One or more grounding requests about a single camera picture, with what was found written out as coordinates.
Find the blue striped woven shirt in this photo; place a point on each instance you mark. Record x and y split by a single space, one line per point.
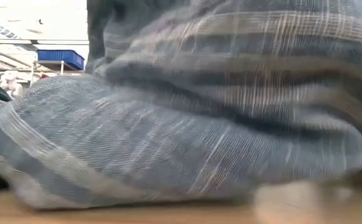
199 124

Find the blue plastic storage bin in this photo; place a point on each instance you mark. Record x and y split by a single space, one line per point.
59 57

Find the metal storage shelf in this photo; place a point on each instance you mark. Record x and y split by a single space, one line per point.
53 64

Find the red plastic storage bin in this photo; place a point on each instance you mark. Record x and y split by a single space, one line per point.
44 76

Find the white sculpted figure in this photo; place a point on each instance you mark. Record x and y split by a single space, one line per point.
11 85

